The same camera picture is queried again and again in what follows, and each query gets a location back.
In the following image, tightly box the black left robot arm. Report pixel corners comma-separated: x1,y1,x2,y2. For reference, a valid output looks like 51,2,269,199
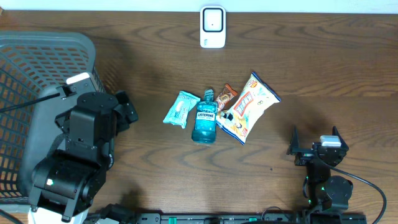
29,91,138,223

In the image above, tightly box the cream snack chips bag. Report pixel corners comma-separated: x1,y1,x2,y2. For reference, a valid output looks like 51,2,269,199
216,72,281,145

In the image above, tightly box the orange Top chocolate bar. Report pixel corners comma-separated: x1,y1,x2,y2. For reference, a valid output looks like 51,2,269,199
215,83,238,112

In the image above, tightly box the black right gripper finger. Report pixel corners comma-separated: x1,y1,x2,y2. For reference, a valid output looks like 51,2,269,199
289,126,299,150
332,126,348,149

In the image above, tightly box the grey plastic shopping basket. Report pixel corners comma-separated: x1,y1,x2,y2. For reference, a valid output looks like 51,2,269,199
1,31,104,205

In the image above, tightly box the mint green wipes pack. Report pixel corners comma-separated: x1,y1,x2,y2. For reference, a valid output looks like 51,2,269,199
163,91,200,129

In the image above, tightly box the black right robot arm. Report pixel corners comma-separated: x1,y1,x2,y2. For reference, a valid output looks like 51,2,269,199
287,127,353,213

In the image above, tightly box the white barcode scanner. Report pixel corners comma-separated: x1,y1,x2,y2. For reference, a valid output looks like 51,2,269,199
200,6,226,49

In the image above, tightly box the blue Listerine mouthwash bottle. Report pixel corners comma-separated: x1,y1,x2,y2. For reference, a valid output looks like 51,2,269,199
192,89,218,144

